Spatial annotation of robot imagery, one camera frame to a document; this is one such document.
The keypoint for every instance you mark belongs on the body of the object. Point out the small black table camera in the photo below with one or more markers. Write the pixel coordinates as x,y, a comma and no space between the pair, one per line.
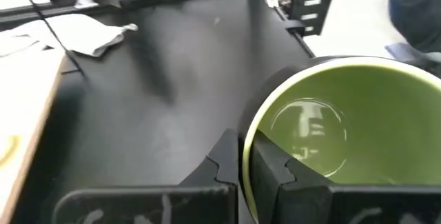
294,27

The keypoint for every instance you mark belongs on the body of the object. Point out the black drawer cabinet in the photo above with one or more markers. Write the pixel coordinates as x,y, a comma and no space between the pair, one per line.
298,0

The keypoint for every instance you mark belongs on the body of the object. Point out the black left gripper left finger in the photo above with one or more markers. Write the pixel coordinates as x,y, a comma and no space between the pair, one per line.
155,206

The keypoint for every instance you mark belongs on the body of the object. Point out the white cloth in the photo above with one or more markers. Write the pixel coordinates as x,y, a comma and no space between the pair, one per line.
86,34

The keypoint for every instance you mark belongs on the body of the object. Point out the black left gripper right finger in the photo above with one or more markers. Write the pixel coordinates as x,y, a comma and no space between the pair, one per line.
310,206

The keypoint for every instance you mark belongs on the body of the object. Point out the person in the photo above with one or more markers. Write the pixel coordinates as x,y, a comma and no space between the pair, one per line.
417,17

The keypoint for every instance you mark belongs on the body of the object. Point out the black mug with green inside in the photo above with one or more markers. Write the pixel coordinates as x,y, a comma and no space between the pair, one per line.
379,131

